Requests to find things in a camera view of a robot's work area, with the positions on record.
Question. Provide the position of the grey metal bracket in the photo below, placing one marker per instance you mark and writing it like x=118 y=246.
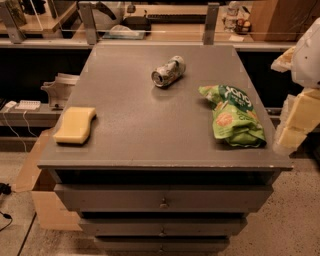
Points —
x=59 y=90

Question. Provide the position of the cardboard box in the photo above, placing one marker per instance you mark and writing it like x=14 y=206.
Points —
x=52 y=214

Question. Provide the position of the white power strip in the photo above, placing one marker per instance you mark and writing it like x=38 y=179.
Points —
x=28 y=105

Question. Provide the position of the black keyboard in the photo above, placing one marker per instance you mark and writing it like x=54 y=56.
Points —
x=177 y=18

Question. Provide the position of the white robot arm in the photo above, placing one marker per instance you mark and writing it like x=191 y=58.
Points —
x=305 y=69

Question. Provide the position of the grey drawer cabinet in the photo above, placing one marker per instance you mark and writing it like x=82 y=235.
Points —
x=148 y=143

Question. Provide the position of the yellow sponge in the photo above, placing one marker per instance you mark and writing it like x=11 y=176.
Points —
x=75 y=126

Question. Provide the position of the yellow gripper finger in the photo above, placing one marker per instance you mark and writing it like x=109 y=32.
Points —
x=300 y=115
x=284 y=62

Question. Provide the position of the crushed soda can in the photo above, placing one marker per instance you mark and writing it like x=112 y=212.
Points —
x=169 y=72

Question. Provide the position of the green rice chip bag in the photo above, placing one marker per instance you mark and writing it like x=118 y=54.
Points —
x=234 y=118

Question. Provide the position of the top drawer knob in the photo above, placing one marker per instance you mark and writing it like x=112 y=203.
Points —
x=164 y=204

